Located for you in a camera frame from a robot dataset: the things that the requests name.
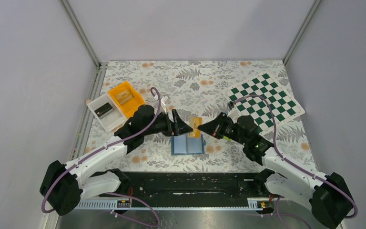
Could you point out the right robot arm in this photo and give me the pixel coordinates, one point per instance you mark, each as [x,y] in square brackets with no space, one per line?
[326,196]

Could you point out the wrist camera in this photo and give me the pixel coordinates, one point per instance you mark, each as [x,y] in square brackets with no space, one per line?
[231,105]
[164,101]

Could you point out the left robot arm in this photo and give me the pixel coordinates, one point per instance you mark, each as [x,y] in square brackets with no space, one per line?
[66,184]

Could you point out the black item in white bin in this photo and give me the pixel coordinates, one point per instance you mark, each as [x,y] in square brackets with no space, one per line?
[103,110]

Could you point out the blue card holder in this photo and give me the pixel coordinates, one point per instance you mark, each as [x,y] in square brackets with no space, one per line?
[185,145]

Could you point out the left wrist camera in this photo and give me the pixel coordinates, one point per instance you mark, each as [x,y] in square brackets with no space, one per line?
[164,101]

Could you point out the gold credit card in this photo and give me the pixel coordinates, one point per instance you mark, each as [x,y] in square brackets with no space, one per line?
[194,123]

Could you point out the white plastic bin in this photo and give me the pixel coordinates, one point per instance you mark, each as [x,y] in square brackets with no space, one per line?
[113,119]

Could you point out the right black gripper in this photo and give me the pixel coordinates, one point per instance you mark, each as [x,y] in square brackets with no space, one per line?
[219,126]

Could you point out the item in orange bin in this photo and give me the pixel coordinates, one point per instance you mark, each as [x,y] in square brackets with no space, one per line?
[124,96]

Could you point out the floral table mat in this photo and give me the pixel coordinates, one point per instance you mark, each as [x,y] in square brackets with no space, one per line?
[195,89]

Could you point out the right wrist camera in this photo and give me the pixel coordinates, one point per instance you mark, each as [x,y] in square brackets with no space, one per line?
[231,105]

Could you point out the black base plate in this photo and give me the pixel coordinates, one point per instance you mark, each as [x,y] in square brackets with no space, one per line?
[209,189]

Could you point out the orange plastic bin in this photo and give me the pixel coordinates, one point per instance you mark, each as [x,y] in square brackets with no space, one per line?
[130,107]

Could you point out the green white chessboard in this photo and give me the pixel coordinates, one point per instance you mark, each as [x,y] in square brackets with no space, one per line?
[265,100]

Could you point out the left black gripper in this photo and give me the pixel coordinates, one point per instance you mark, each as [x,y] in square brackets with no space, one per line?
[174,125]

